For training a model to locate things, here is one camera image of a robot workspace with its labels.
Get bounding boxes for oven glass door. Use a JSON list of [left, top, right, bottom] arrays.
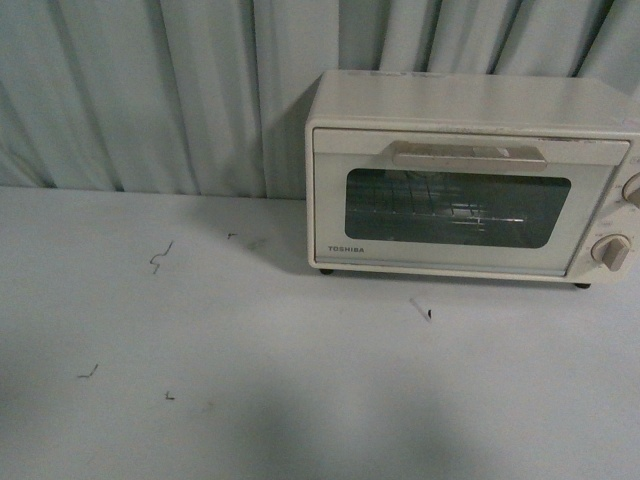
[[308, 128, 639, 284]]

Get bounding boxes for beige oven knob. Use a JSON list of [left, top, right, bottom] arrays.
[[622, 173, 640, 208], [591, 234, 631, 272]]

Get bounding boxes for white Toshiba toaster oven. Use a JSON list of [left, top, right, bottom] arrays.
[[305, 71, 639, 270]]

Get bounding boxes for upper beige oven knob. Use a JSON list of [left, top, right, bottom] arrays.
[[622, 173, 640, 208]]

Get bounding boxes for lower beige oven knob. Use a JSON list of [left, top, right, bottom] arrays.
[[591, 234, 631, 272]]

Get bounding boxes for white pleated curtain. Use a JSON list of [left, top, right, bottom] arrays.
[[1, 1, 639, 199]]

